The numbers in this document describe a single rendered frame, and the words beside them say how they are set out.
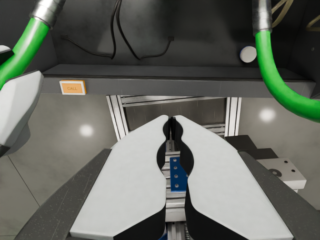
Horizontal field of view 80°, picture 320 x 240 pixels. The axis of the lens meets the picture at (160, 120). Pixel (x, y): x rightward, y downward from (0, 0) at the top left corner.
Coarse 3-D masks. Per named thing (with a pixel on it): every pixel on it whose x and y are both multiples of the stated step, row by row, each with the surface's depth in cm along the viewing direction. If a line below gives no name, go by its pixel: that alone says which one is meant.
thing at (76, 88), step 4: (60, 80) 42; (64, 80) 42; (68, 80) 42; (72, 80) 42; (76, 80) 42; (80, 80) 42; (64, 84) 41; (68, 84) 41; (72, 84) 41; (76, 84) 41; (80, 84) 41; (84, 84) 42; (64, 88) 42; (68, 88) 42; (72, 88) 42; (76, 88) 42; (80, 88) 42; (84, 88) 42; (64, 92) 42; (68, 92) 42; (72, 92) 42; (76, 92) 42; (80, 92) 42
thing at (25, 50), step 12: (36, 24) 15; (24, 36) 15; (36, 36) 15; (24, 48) 15; (36, 48) 15; (12, 60) 14; (24, 60) 15; (0, 72) 13; (12, 72) 14; (0, 84) 13
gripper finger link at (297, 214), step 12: (240, 156) 8; (252, 168) 8; (264, 168) 8; (264, 180) 7; (276, 180) 7; (264, 192) 7; (276, 192) 7; (288, 192) 7; (276, 204) 6; (288, 204) 6; (300, 204) 6; (288, 216) 6; (300, 216) 6; (312, 216) 6; (288, 228) 6; (300, 228) 6; (312, 228) 6
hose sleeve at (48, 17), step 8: (40, 0) 15; (48, 0) 15; (56, 0) 16; (64, 0) 16; (32, 8) 15; (40, 8) 15; (48, 8) 15; (56, 8) 16; (32, 16) 15; (40, 16) 15; (48, 16) 15; (56, 16) 16; (48, 24) 16
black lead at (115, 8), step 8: (120, 0) 29; (112, 16) 30; (112, 24) 31; (112, 32) 33; (120, 32) 33; (104, 56) 51; (112, 56) 46; (136, 56) 46; (144, 56) 51; (152, 56) 51
